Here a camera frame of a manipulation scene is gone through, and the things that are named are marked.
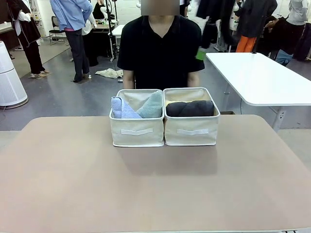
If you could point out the teal towel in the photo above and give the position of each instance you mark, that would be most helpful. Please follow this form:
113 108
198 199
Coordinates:
151 106

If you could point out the yellow towel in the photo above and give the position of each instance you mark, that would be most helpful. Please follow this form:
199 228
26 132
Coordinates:
175 102

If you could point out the dark grey towel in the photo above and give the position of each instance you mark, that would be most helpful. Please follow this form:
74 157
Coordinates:
189 108

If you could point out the light blue towel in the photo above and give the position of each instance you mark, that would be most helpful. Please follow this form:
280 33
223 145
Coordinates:
121 109

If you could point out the person's right forearm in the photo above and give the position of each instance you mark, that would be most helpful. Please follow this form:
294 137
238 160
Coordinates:
128 81

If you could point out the person's left forearm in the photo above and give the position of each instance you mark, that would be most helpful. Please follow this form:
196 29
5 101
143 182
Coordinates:
193 78

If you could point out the cream fabric storage bin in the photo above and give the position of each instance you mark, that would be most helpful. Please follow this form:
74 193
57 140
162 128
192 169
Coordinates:
192 131
136 131

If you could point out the crumpled cloth on floor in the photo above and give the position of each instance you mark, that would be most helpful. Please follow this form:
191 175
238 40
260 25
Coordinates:
108 72

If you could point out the person in black shirt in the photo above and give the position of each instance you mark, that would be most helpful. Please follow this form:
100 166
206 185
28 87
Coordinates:
160 48

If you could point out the black stand pole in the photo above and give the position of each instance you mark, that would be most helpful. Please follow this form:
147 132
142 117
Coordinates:
113 36

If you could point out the white table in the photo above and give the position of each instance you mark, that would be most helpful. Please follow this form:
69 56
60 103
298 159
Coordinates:
257 77

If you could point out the blurred walking person in black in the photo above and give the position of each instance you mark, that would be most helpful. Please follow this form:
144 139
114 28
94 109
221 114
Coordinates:
213 21

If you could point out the person in blue shirt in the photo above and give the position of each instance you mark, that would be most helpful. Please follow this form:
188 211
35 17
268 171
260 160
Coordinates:
73 17

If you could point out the black office chair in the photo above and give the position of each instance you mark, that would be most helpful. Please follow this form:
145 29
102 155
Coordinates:
56 31

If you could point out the person in orange trousers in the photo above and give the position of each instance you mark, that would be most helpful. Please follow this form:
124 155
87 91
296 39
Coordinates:
252 21

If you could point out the blue bag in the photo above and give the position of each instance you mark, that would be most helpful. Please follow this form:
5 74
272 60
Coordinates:
283 57

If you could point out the white air purifier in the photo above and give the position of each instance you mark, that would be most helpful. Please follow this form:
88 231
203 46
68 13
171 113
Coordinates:
9 80

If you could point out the person in black vest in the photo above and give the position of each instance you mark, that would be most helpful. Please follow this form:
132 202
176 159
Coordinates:
29 31

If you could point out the seated person in black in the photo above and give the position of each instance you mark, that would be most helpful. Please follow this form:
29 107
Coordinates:
284 34

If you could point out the person in grey shirt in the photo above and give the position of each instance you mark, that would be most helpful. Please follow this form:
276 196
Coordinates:
298 12

